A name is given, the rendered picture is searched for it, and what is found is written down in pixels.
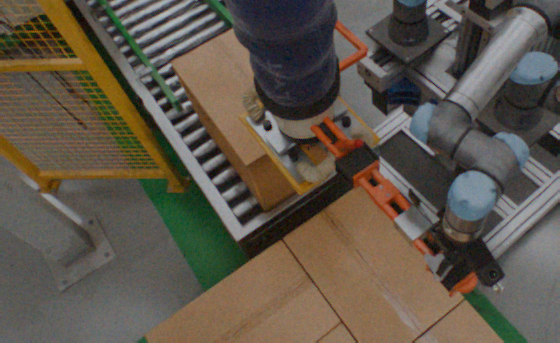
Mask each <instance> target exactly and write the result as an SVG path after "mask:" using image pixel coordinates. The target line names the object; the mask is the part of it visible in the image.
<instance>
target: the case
mask: <svg viewBox="0 0 560 343"><path fill-rule="evenodd" d="M249 53H250V52H249V51H248V49H247V48H245V47H244V46H243V45H242V44H241V43H240V42H239V40H238V39H237V37H236V35H235V33H234V28H233V29H231V30H229V31H227V32H225V33H222V34H221V35H219V36H217V37H215V38H213V39H211V40H210V41H208V42H206V43H204V44H202V45H200V46H199V47H197V48H195V49H193V50H191V51H189V52H188V53H186V54H184V55H182V56H180V57H178V58H176V59H175V60H173V61H171V62H170V63H171V65H172V67H173V69H174V71H175V73H176V75H177V77H178V79H179V81H180V83H181V85H182V88H183V90H184V92H185V93H186V95H187V97H188V99H189V101H190V103H191V105H192V107H193V109H194V111H195V113H196V115H197V117H198V119H199V121H201V122H202V124H203V125H204V126H205V128H206V129H207V131H208V132H209V133H210V135H211V136H212V138H213V139H214V140H215V142H216V143H217V145H218V146H219V147H220V149H221V150H222V152H223V153H224V154H225V156H226V157H227V159H228V160H229V161H230V163H231V164H232V166H233V167H234V168H235V170H236V171H237V173H238V174H239V175H240V177H241V178H242V180H243V181H244V182H245V184H246V185H247V187H248V188H249V189H250V191H251V192H252V194H253V195H254V196H255V198H256V199H257V201H258V202H259V203H260V205H261V206H262V208H263V209H264V210H265V212H266V213H268V212H270V211H271V210H272V209H274V208H275V207H277V206H278V205H280V204H281V203H283V202H284V201H286V200H287V199H289V198H290V197H292V196H293V195H295V194H296V193H298V192H297V191H296V190H295V189H294V187H293V186H292V185H291V184H290V182H289V181H288V180H287V179H286V177H285V176H284V175H283V174H282V173H281V171H280V170H279V169H278V168H277V166H276V165H275V164H274V163H273V161H272V160H271V159H270V158H269V156H268V155H267V154H266V153H265V151H264V150H263V149H262V148H261V146H260V145H259V144H258V143H257V141H256V140H255V139H254V138H253V136H252V135H251V134H250V133H249V131H248V130H247V129H246V128H245V126H244V125H243V124H242V123H241V121H240V120H239V116H241V115H242V114H244V113H246V112H247V110H245V108H244V105H243V103H242V102H243V98H242V97H243V96H244V93H245V92H247V90H249V88H250V87H252V85H254V74H253V71H252V69H251V65H250V60H249ZM303 146H304V147H305V148H306V149H307V150H308V151H309V152H310V154H311V155H312V156H313V157H314V158H315V159H316V161H317V162H318V163H319V164H322V162H324V160H326V158H327V157H328V156H327V154H326V152H325V151H324V150H323V149H322V148H321V147H320V146H319V144H318V143H314V144H310V145H303Z"/></svg>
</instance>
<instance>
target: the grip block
mask: <svg viewBox="0 0 560 343"><path fill-rule="evenodd" d="M379 162H380V158H379V157H378V156H377V155H376V154H375V153H374V152H373V151H372V150H371V149H370V147H369V146H368V145H367V144H366V143H365V142H364V141H363V146H362V147H361V148H347V149H345V150H344V151H342V152H341V153H339V154H338V155H336V156H335V161H334V165H335V166H336V167H335V171H336V172H337V174H338V175H339V176H340V177H341V178H342V179H343V180H344V182H345V183H346V184H347V185H348V186H349V187H350V188H352V187H353V188H354V189H357V188H358V187H359V186H360V185H359V183H358V181H359V179H360V178H362V177H364V178H365V179H366V180H367V181H368V180H369V179H371V178H372V176H371V175H370V172H371V171H372V170H373V169H375V168H376V169H377V170H378V171H379V168H380V164H379Z"/></svg>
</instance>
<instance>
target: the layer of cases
mask: <svg viewBox="0 0 560 343"><path fill-rule="evenodd" d="M283 240H284V242H283ZM283 240H282V239H281V240H279V241H278V242H276V243H275V244H273V245H272V246H271V247H269V248H268V249H266V250H265V251H263V252H262V253H261V254H259V255H258V256H256V257H255V258H253V259H252V260H250V261H249V262H248V263H246V264H245V265H243V266H242V267H240V268H239V269H238V270H236V271H235V272H233V273H232V275H230V276H229V277H227V278H225V279H224V280H222V281H221V282H219V283H218V284H216V285H215V286H214V287H212V288H211V289H209V290H208V291H206V292H205V293H204V294H202V295H201V296H199V297H198V298H196V299H195V300H193V301H192V302H191V303H189V304H188V305H186V306H185V307H183V308H182V309H181V310H179V311H178V312H176V313H175V314H173V315H172V316H171V317H169V318H168V319H166V320H164V321H162V322H161V324H159V325H158V326H157V327H155V328H154V329H152V330H151V331H149V332H148V333H147V334H145V337H146V339H147V341H148V343H504V341H503V340H501V339H500V338H499V337H498V336H497V335H496V334H495V332H494V331H493V330H492V329H491V328H490V327H489V326H488V325H487V323H486V322H485V321H484V320H483V319H482V317H481V316H480V315H479V313H478V312H477V311H476V310H475V309H474V308H473V307H472V306H471V304H470V303H469V302H468V301H467V300H465V301H464V299H465V298H464V297H462V295H461V294H460V293H459V292H457V293H456V294H455V295H454V296H452V297H451V298H450V297H449V296H448V295H449V292H448V291H447V290H446V289H445V288H444V287H443V286H442V284H441V283H440V282H435V280H434V279H433V277H434V275H433V274H432V273H431V272H430V271H428V272H427V271H426V264H427V262H426V260H425V256H424V255H423V254H422V253H421V252H420V251H419V250H418V248H417V247H416V246H414V247H412V246H411V245H410V244H409V243H408V242H407V241H406V240H405V238H404V237H403V236H402V235H401V234H400V233H399V232H398V231H396V229H395V228H394V227H393V222H392V220H391V219H390V218H389V217H388V216H387V215H386V214H385V213H384V211H383V210H380V209H379V208H378V207H377V206H376V205H375V204H374V203H373V201H372V200H371V199H370V198H369V195H368V194H367V192H366V191H365V190H364V189H363V188H362V187H361V186H359V187H358V188H357V189H352V190H351V191H350V192H348V193H347V194H345V195H344V196H342V197H341V198H339V199H338V200H337V201H335V202H334V203H332V204H331V205H329V206H328V207H327V208H325V209H324V210H322V211H321V212H319V213H318V214H317V215H315V216H314V217H312V218H311V219H309V220H308V221H306V222H305V223H304V224H302V225H301V226H299V227H298V228H296V229H295V230H294V231H292V232H291V233H289V234H288V235H286V236H285V237H284V238H283ZM463 301H464V302H463Z"/></svg>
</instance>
